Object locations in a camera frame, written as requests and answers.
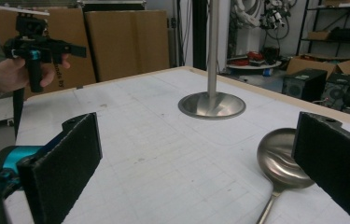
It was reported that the grey robot gripper assembly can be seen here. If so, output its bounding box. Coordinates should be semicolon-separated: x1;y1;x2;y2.
259;0;290;31

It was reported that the large flat cardboard box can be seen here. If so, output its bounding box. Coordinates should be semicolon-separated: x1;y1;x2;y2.
84;9;171;83
0;7;98;101

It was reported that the small cardboard box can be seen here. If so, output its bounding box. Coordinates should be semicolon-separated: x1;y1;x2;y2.
307;30;331;41

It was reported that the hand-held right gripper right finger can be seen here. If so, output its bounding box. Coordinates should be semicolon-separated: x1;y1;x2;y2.
291;111;350;224

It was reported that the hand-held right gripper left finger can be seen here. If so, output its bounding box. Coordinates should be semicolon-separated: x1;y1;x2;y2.
17;111;104;224

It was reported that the round white platform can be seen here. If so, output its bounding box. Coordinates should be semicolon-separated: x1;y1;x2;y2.
226;55;283;71

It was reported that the red cable bundle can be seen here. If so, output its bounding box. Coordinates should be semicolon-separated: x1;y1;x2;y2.
229;50;266;67

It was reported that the steel utensil stand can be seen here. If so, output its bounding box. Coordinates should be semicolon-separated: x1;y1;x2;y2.
177;0;247;121

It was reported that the black case with metal edge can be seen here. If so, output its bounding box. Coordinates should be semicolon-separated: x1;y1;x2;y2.
76;0;147;13

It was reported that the black computer with fan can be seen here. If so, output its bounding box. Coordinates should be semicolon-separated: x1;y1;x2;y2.
319;73;350;112

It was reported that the black shelf rack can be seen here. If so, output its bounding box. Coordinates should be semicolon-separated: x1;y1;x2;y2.
296;0;350;63

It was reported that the white grid mat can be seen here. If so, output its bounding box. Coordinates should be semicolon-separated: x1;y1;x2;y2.
3;68;350;224

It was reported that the black computer tower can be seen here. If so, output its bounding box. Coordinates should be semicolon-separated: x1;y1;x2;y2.
281;68;329;104

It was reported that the black sleeved gripper cable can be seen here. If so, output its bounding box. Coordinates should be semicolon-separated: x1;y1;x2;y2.
12;88;25;138

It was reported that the black bag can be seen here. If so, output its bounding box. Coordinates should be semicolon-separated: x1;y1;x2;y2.
329;26;350;42

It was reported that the open cardboard box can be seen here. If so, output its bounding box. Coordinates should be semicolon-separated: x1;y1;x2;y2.
286;53;350;79

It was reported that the steel ladle with brown handle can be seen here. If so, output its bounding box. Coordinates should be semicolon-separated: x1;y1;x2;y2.
255;127;316;224

